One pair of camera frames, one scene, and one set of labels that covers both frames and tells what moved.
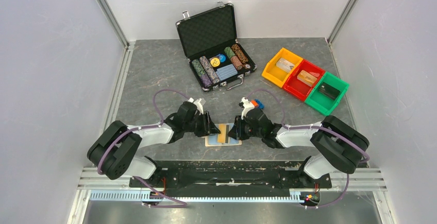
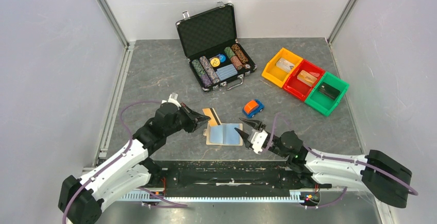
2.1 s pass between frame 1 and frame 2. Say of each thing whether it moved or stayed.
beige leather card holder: stayed
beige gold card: moved
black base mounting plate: stayed
